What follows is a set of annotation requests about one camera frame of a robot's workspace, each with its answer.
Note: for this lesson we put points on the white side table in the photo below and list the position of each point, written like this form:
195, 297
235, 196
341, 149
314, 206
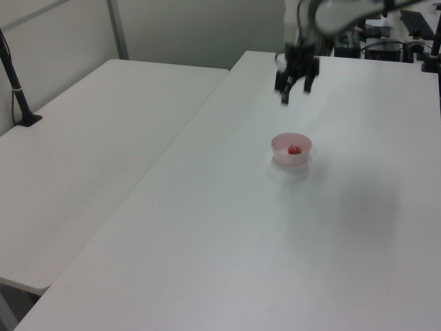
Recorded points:
86, 155

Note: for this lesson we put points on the red toy strawberry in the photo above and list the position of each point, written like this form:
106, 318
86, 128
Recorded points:
293, 149

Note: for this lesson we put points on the black camera stand pole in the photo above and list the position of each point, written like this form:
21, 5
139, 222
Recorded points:
15, 82
433, 51

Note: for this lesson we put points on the black keyboard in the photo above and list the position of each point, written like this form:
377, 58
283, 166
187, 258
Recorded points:
417, 22

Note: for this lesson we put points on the black computer box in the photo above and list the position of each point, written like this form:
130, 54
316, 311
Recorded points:
384, 51

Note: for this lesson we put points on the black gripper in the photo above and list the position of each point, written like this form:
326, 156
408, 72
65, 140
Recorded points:
299, 57

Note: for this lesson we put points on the pink plastic bowl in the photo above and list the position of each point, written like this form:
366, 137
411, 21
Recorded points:
284, 157

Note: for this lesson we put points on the black electronic device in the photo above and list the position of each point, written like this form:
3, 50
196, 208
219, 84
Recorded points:
346, 48

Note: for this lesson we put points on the grey metal partition post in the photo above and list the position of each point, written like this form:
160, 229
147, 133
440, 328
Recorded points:
118, 27

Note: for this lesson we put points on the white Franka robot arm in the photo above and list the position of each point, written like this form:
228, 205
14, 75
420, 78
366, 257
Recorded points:
330, 15

